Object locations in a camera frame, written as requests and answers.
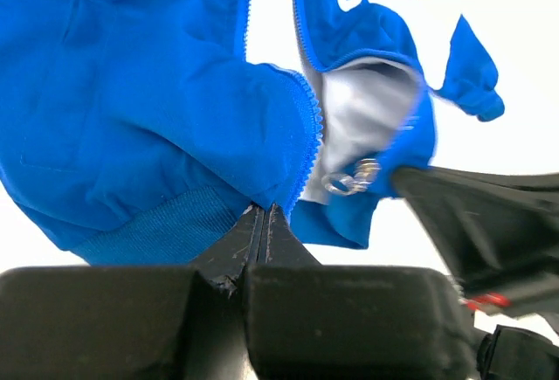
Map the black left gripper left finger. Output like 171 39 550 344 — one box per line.
1 207 265 379

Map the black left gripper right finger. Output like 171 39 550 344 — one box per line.
245 207 475 379

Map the blue white red hooded jacket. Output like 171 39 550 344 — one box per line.
1 0 505 265

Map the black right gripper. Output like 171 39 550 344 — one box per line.
392 167 558 379

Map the silver zipper pull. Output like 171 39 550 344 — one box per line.
321 158 381 197

